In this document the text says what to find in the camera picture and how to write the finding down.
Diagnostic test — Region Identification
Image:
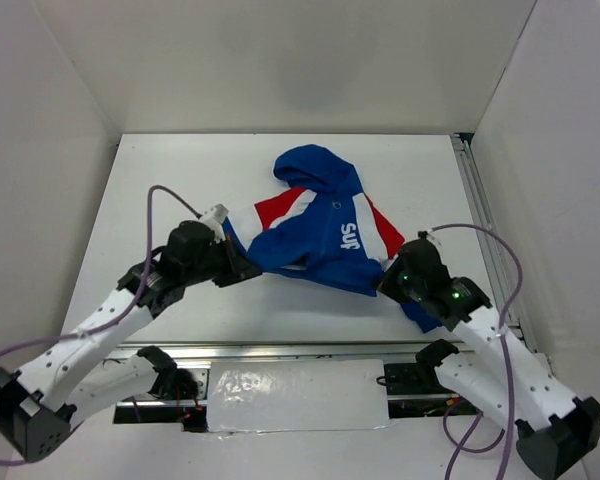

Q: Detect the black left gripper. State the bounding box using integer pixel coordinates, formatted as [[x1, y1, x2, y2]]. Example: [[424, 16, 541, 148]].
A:
[[184, 233, 261, 288]]

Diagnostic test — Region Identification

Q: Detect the blue white red jacket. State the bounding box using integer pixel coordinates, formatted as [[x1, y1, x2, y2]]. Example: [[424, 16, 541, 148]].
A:
[[222, 143, 439, 335]]

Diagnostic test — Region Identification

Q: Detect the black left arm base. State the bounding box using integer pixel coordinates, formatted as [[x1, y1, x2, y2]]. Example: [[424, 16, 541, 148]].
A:
[[113, 363, 210, 433]]

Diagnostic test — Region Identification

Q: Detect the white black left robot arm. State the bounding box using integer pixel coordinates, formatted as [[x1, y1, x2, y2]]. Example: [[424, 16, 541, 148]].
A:
[[0, 221, 261, 464]]

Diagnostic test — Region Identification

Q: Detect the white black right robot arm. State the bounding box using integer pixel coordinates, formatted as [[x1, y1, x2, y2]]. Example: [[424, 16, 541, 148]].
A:
[[378, 238, 600, 479]]

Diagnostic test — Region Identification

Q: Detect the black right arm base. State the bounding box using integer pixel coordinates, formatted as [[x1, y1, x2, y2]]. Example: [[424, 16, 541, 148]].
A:
[[376, 363, 477, 419]]

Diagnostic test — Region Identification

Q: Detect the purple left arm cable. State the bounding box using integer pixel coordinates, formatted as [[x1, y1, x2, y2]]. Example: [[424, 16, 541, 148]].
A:
[[0, 185, 201, 466]]

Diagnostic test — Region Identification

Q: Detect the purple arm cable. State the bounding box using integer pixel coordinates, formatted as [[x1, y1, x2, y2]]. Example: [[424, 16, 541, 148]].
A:
[[429, 223, 525, 480], [0, 185, 201, 466]]

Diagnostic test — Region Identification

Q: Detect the aluminium side rail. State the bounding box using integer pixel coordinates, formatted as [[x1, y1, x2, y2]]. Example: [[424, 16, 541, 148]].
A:
[[450, 133, 538, 353]]

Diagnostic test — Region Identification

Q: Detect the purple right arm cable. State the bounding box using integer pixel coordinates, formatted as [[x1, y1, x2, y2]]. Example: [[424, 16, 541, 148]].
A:
[[429, 223, 525, 480]]

